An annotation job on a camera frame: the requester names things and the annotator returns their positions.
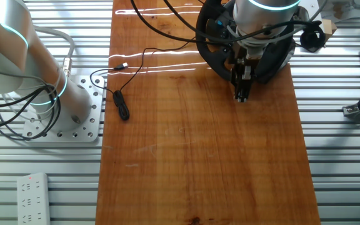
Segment silver robot mounting plate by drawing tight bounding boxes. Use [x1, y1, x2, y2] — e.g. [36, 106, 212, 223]
[22, 74, 106, 143]

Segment white power strip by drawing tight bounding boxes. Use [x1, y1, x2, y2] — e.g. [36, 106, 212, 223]
[16, 172, 51, 225]

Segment black racing steering wheel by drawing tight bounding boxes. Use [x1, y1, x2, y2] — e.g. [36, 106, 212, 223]
[195, 0, 296, 84]

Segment grey robot conduit cable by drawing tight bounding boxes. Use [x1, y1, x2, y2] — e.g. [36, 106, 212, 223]
[34, 26, 75, 78]

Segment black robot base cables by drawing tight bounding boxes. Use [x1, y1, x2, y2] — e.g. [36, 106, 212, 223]
[0, 84, 62, 141]

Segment wooden cube block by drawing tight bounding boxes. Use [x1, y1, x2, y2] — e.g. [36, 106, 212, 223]
[320, 18, 338, 39]

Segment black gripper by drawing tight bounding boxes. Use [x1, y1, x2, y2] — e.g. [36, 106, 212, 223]
[231, 49, 259, 103]

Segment white paper sheet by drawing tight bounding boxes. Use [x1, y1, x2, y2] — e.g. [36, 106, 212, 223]
[319, 0, 360, 24]

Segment black USB cable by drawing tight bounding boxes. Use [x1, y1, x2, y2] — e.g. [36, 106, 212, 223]
[89, 36, 199, 122]

